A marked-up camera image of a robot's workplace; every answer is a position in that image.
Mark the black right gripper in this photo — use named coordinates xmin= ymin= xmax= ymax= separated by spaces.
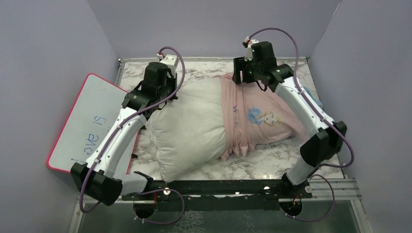
xmin=232 ymin=56 xmax=262 ymax=84

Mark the white pillow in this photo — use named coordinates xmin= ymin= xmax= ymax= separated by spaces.
xmin=146 ymin=77 xmax=226 ymax=182

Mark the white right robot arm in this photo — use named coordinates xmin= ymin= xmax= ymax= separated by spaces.
xmin=232 ymin=39 xmax=347 ymax=198

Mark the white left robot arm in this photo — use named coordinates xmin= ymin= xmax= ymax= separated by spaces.
xmin=70 ymin=59 xmax=181 ymax=213

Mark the pink-framed whiteboard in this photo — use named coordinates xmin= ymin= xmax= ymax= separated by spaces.
xmin=46 ymin=73 xmax=127 ymax=173

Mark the blue plastic object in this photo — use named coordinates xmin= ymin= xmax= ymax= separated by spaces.
xmin=304 ymin=87 xmax=323 ymax=109

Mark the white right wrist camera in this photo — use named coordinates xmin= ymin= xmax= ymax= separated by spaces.
xmin=242 ymin=36 xmax=259 ymax=61

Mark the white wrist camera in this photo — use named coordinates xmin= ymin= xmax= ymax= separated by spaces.
xmin=156 ymin=53 xmax=179 ymax=77
xmin=242 ymin=36 xmax=259 ymax=61

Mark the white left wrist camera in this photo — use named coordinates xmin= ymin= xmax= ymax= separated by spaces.
xmin=156 ymin=53 xmax=179 ymax=77

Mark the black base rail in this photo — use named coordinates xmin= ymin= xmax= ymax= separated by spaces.
xmin=121 ymin=180 xmax=312 ymax=212

